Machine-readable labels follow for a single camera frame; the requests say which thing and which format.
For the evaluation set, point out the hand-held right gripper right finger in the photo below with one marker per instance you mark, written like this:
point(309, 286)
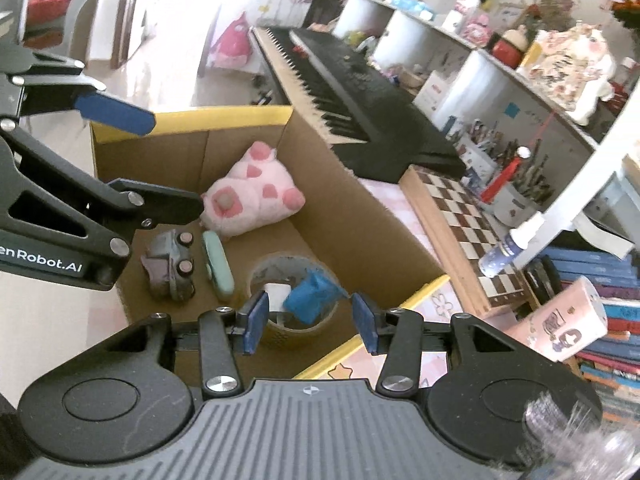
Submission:
point(365, 322)

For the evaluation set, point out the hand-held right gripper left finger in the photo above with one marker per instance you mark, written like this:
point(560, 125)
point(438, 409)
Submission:
point(257, 322)

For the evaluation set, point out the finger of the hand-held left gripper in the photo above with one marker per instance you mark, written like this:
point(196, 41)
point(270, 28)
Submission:
point(117, 112)
point(165, 205)

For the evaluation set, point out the small white block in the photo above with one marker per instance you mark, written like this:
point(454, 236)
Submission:
point(277, 294)

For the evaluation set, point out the brown tape roll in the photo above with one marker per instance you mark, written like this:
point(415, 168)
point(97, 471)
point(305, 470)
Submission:
point(300, 334)

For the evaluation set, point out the blue cloth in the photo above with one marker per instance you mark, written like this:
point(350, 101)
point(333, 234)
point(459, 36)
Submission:
point(310, 297)

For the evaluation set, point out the mint green case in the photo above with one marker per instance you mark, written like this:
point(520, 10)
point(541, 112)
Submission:
point(217, 265)

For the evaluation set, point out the grey toy car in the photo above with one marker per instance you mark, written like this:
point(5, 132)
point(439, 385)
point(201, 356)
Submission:
point(170, 275)

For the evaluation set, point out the pink pig plush toy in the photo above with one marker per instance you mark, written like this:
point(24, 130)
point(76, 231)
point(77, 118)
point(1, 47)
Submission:
point(260, 185)

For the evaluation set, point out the cardboard box with yellow flaps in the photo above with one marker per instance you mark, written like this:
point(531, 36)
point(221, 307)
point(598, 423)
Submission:
point(350, 220)

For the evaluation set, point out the grey chair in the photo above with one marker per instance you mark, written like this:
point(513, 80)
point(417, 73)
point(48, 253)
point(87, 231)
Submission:
point(85, 15)

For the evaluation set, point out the pink backpack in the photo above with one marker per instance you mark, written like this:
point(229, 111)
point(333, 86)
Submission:
point(230, 42)

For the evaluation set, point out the wooden chessboard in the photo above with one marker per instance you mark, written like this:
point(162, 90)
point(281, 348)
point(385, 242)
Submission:
point(460, 225)

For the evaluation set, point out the white spray bottle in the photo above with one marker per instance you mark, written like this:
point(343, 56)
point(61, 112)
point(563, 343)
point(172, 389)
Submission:
point(500, 255)

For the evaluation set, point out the white pen holder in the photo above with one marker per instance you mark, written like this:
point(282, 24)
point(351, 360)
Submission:
point(475, 160)
point(512, 205)

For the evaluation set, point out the pink tumbler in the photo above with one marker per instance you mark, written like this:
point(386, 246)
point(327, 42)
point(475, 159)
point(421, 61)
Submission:
point(555, 325)

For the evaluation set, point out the red tassel ornament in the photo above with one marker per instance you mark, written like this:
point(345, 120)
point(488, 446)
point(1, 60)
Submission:
point(500, 177)

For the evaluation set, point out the black electronic keyboard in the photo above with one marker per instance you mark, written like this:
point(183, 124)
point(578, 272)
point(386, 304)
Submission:
point(360, 90)

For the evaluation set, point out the clear plastic object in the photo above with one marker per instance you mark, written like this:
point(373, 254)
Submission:
point(570, 440)

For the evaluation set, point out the white box with red label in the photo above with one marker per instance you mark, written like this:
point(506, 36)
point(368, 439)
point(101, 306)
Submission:
point(432, 92)

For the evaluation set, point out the row of books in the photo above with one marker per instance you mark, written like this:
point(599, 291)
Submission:
point(615, 280)

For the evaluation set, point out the thick white book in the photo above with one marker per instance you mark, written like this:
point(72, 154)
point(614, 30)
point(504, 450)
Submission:
point(605, 237)

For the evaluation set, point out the white shelf unit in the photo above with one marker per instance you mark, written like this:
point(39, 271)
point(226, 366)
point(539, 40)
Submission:
point(465, 75)

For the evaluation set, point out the blue packets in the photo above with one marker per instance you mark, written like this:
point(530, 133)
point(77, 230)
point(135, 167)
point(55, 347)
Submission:
point(412, 4)

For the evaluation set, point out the patterned plush cushion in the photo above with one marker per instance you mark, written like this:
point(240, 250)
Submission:
point(565, 70)

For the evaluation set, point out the white bottle with red label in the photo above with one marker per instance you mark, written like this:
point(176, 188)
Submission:
point(462, 10)

